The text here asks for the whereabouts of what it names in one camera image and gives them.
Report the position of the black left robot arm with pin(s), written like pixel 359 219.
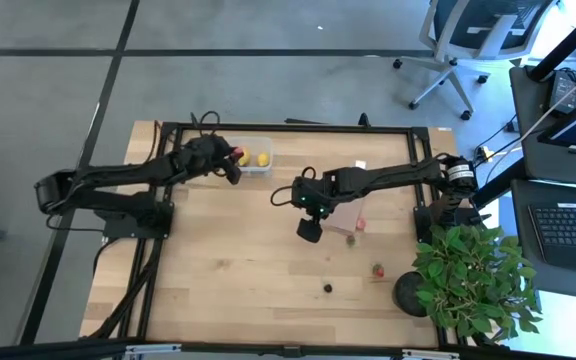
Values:
pixel 118 172

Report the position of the yellow power strip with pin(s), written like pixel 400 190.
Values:
pixel 483 151

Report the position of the white frame office chair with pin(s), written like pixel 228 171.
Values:
pixel 488 25

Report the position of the black pole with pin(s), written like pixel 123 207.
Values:
pixel 563 45

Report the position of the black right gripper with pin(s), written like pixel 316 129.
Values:
pixel 313 195

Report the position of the green leafy plant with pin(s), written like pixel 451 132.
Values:
pixel 468 285

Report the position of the black desk leg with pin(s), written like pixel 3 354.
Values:
pixel 498 185

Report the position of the black power adapter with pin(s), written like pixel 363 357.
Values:
pixel 565 90

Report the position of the beige cloth with white tag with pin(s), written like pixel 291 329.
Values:
pixel 348 220

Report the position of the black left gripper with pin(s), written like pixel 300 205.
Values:
pixel 203 152

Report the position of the black aluminium table frame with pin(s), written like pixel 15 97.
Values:
pixel 318 128

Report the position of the black plant pot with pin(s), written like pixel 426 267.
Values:
pixel 405 295

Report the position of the black camera gantry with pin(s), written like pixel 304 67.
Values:
pixel 43 350

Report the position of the blackberry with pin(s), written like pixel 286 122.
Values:
pixel 327 288

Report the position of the black clip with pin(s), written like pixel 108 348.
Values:
pixel 364 120

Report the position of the dark grey desk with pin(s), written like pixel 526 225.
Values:
pixel 528 165
pixel 523 250

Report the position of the clear plastic tupperware container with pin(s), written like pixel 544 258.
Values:
pixel 263 145

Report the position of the black laptop keyboard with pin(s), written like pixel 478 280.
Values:
pixel 568 235

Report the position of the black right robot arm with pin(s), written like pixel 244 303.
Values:
pixel 393 175

